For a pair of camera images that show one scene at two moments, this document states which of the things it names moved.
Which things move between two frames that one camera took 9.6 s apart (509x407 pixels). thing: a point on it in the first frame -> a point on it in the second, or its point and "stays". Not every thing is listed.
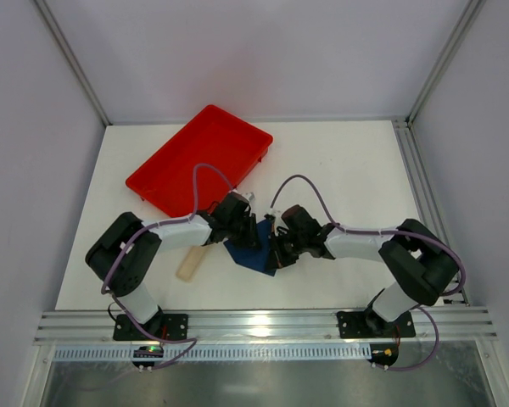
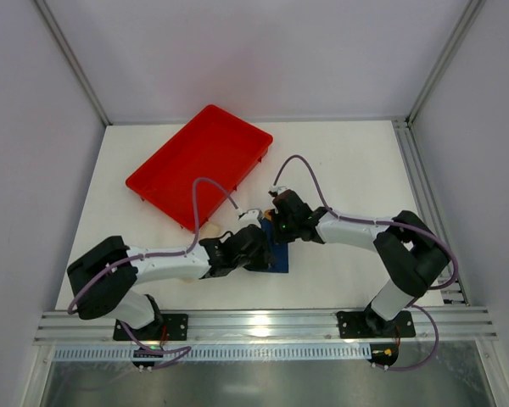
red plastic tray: [229, 147] stays
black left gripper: [249, 233] -> [262, 248]
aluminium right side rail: [427, 202] stays
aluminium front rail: [455, 326] stays
